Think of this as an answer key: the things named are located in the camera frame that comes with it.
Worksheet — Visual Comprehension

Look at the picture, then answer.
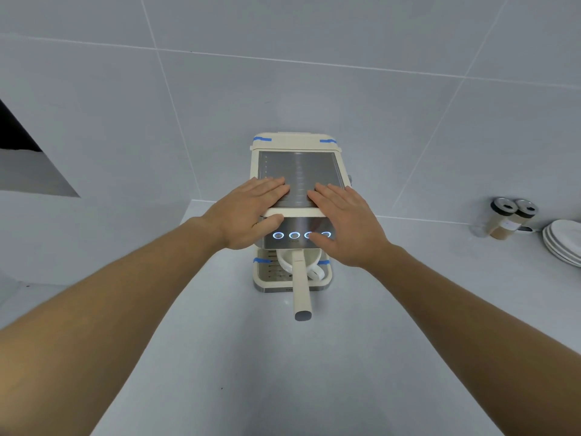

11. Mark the white plate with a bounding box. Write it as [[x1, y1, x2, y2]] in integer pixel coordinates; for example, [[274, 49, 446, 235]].
[[547, 220, 581, 260], [543, 226, 581, 265], [542, 231, 581, 269]]

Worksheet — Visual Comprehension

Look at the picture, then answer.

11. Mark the glass jar with black lid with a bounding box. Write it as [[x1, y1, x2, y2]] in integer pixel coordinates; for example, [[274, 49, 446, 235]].
[[487, 198, 518, 241], [513, 199, 539, 233]]

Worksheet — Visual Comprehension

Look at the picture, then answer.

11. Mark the person's right hand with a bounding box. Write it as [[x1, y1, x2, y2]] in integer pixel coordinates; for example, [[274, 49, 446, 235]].
[[307, 183, 393, 269]]

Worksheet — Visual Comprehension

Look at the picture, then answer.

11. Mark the white cup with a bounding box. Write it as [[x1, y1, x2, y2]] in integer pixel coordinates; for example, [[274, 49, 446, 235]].
[[275, 248, 324, 281]]

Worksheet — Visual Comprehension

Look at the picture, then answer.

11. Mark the cream handled portafilter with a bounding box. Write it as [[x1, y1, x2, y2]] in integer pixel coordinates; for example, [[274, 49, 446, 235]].
[[290, 249, 314, 322]]

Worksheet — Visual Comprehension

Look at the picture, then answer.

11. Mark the person's left hand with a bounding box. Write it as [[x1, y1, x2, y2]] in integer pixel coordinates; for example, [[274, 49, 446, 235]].
[[200, 177, 291, 251]]

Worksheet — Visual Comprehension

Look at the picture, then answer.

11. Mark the person's right forearm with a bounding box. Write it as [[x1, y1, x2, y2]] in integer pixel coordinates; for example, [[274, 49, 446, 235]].
[[367, 244, 581, 436]]

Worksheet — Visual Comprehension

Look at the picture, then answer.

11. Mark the cream drip tray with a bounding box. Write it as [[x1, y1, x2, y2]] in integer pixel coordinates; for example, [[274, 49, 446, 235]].
[[252, 258, 332, 294]]

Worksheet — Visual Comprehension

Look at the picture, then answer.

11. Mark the person's left forearm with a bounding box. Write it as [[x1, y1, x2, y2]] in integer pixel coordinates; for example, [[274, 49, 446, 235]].
[[0, 217, 226, 436]]

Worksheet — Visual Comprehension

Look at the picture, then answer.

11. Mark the cream espresso machine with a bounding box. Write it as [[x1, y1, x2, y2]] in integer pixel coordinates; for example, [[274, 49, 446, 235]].
[[250, 131, 353, 294]]

